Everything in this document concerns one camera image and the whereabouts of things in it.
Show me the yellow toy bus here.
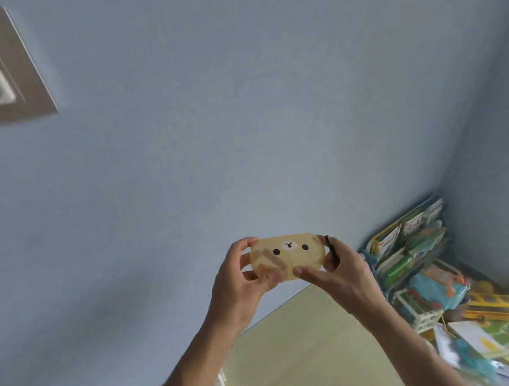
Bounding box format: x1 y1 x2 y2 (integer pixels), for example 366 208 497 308
460 288 509 332

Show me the person's left hand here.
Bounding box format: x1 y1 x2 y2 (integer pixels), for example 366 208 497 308
196 233 296 341

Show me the person's left forearm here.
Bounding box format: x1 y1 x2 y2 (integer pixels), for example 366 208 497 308
120 312 261 386

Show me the teal and orange toy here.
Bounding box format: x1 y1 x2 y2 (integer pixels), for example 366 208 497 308
405 261 476 316

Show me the person's right forearm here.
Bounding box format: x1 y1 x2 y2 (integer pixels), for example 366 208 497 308
355 291 474 386

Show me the blue book rack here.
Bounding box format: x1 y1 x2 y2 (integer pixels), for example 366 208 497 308
353 193 462 300

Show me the row of picture books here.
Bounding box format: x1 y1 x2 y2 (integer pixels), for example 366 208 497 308
361 197 454 290

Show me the white toy fence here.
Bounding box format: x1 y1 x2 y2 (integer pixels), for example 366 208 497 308
391 285 447 337

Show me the small teal toy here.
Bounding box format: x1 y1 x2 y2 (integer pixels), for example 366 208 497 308
451 334 496 385

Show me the tan bear face box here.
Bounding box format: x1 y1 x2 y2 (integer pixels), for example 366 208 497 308
247 230 331 287

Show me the person's right hand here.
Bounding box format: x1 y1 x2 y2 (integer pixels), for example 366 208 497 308
289 229 394 330

